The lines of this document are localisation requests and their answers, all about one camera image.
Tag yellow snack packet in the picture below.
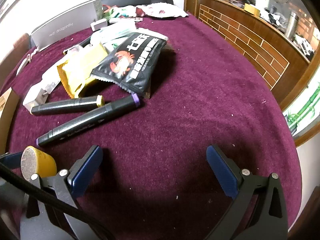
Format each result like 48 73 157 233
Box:
56 42 109 99

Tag black braided cable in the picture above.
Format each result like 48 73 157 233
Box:
0 162 113 240

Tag white charger block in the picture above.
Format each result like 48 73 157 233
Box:
22 82 50 109

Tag black marker purple cap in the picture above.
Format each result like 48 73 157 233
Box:
36 93 141 147

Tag yellow box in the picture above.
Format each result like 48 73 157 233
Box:
244 3 260 15

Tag black crab snack packet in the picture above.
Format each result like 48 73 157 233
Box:
90 31 168 98

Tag black marker yellow cap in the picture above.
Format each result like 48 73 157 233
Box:
30 95 105 116

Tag cardboard box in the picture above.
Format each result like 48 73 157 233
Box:
0 87 20 153

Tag bamboo print panel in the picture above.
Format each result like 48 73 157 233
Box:
282 82 320 138

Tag steel thermos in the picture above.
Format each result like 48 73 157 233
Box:
285 11 299 40

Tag wooden brick pattern counter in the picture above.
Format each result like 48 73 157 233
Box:
185 0 320 110

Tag maroon tablecloth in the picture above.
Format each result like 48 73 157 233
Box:
0 14 303 240

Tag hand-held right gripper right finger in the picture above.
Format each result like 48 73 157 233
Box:
206 144 288 240

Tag pink braided rope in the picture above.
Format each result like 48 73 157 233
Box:
26 46 40 60

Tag white kettle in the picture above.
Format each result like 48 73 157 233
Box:
255 0 270 12

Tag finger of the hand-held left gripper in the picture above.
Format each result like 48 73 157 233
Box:
0 151 23 170

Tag face mask pack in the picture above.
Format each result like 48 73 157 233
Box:
90 20 137 52

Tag small white plug adapter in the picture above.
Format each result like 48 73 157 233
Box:
90 19 108 32

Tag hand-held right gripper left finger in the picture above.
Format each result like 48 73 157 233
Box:
20 145 110 240

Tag white key fob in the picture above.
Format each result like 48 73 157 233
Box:
15 55 32 77

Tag yellow round jar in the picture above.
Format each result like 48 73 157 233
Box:
20 146 57 180

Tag floral plastic bag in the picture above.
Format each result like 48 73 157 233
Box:
136 2 189 18

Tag brown armchair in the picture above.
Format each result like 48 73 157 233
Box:
0 32 30 80

